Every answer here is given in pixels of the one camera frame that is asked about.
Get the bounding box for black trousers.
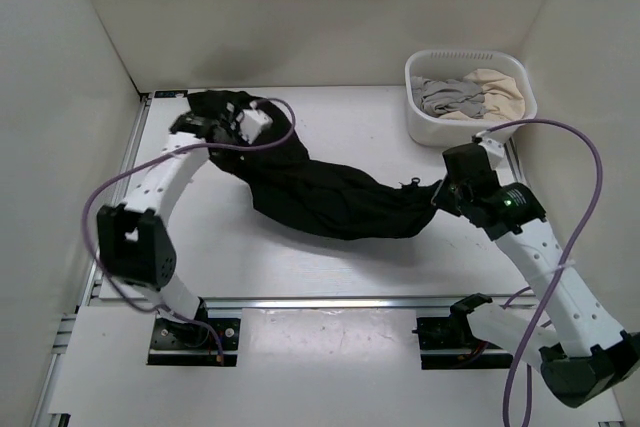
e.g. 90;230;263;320
187;90;437;240

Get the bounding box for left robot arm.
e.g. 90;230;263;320
96;102;272;347

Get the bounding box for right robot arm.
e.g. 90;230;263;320
433;142;639;408

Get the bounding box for small dark label sticker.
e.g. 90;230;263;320
154;90;188;99

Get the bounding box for white plastic laundry basket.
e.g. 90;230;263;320
404;49;537;147

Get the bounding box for grey garment in basket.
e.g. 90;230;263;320
410;76;487;119

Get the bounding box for beige garment in basket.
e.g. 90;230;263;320
441;68;526;122

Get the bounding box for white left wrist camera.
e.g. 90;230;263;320
236;100;273;144

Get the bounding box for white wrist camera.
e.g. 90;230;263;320
236;100;273;144
472;130;506;168

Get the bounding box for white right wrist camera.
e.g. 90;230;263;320
472;130;506;168

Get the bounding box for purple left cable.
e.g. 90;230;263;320
82;96;297;363

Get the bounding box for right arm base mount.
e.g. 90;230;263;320
412;294;513;371

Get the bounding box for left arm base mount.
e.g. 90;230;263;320
147;317;241;367

